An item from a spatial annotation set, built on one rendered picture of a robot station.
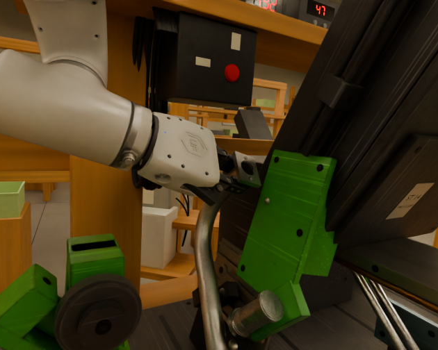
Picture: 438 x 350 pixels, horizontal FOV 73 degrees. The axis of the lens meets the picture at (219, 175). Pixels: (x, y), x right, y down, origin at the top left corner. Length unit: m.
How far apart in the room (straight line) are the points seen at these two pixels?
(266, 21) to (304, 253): 0.46
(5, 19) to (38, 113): 10.40
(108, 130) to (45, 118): 0.06
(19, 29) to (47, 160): 9.96
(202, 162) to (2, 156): 0.46
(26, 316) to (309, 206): 0.32
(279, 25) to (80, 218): 0.56
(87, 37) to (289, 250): 0.36
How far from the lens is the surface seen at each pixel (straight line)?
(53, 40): 0.42
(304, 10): 0.78
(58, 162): 0.73
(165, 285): 0.85
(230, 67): 0.62
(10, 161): 0.73
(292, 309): 0.41
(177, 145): 0.38
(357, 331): 0.76
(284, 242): 0.42
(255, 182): 0.44
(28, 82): 0.34
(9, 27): 10.67
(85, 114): 0.34
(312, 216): 0.40
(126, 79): 0.65
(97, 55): 0.42
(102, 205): 0.66
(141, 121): 0.35
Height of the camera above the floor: 1.30
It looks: 9 degrees down
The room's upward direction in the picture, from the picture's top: 4 degrees clockwise
